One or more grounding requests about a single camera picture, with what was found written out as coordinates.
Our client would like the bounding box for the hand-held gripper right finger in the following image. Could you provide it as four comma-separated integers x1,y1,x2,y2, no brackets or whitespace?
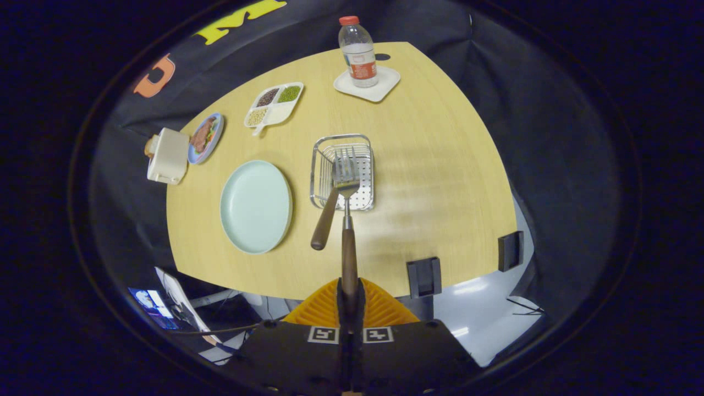
350,278,482,396

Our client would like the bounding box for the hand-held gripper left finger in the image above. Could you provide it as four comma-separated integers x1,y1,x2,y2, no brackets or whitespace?
234,278,351,396

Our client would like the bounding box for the wooden-handled metal fork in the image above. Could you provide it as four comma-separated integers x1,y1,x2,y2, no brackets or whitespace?
333,146,361,300

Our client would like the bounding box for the wooden-handled metal spoon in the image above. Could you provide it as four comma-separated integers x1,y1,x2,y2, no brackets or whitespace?
310,159,344,251

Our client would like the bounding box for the black table clamp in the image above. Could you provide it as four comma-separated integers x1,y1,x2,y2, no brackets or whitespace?
498,230,524,272
406,256,442,299

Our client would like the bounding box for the white panel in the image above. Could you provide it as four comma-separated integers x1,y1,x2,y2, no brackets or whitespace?
155,267,218,346

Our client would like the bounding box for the lit computer screen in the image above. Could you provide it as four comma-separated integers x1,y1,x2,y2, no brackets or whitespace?
128,287,179,331

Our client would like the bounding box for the light green plate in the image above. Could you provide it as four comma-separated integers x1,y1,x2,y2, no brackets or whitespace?
220,159,293,255

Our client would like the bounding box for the blue plate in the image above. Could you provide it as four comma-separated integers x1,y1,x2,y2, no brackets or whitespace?
188,112,224,165

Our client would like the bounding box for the cream toaster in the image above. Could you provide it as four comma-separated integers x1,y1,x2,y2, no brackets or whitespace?
147,128,190,185

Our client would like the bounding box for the steak with vegetables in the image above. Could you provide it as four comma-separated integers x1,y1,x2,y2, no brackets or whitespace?
191,117,217,153

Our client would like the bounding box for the white divided tray with beans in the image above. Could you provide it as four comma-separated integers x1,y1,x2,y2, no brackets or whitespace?
244,82,305,136

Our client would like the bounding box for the black backdrop cloth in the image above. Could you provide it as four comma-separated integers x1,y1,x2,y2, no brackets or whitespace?
91,0,622,342

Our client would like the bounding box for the white square coaster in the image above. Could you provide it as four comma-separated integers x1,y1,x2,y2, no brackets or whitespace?
333,65,401,103

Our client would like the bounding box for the clear red-capped water bottle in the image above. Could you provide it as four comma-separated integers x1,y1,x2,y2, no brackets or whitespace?
338,15,380,89

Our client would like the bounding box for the black cable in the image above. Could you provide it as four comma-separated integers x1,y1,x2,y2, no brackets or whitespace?
170,322,262,337

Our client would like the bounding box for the metal wire basket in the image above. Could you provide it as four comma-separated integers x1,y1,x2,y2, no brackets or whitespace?
310,134,376,212

